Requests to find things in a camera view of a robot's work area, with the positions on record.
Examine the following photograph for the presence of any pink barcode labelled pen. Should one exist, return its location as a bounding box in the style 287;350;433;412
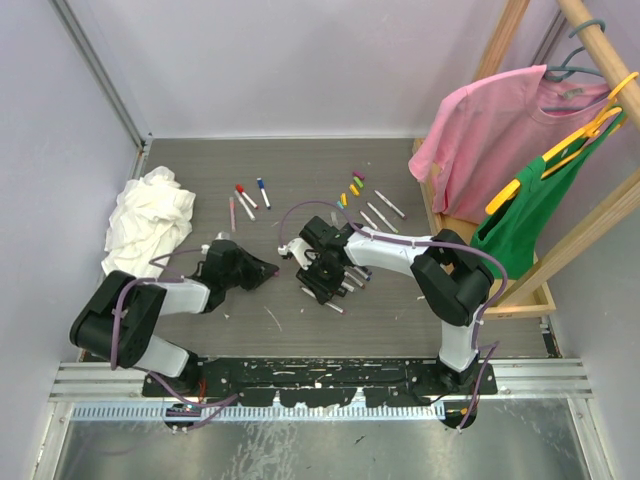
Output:
229;197;237;233

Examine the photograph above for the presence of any red capped white marker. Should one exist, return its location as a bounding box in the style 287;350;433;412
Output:
235;184;259;210

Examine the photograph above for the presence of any green capped white marker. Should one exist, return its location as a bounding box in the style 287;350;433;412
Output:
366;201;399;234

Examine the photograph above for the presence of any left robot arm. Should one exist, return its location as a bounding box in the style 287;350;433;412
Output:
69;239;279;396

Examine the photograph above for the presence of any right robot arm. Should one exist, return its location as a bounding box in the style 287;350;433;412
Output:
278;216;494;394

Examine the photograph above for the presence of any blue capped white marker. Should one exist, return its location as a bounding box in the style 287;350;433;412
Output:
256;177;272;210

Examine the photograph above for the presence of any white crumpled cloth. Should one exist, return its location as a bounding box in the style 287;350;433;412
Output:
101;166;196;277

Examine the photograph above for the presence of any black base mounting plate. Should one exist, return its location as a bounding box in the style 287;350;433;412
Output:
143;357;498;408

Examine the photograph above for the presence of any green tank top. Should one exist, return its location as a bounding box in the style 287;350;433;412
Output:
471;106;626;280

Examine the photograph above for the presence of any pink t-shirt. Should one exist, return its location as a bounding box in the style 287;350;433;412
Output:
409;65;610;224

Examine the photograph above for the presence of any grey-blue clothes hanger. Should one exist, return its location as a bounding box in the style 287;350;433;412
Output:
543;18;606;84

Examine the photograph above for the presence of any yellow clothes hanger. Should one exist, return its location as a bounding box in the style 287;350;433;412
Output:
485;72;639;215

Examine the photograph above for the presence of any wooden hanging rod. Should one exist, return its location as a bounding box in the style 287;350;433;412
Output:
556;0;639;129

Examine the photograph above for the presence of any wooden clothes rack frame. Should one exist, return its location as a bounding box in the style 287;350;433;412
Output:
412;0;640;323

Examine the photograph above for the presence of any white slotted cable duct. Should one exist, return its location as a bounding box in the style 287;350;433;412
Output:
71;402;445;422

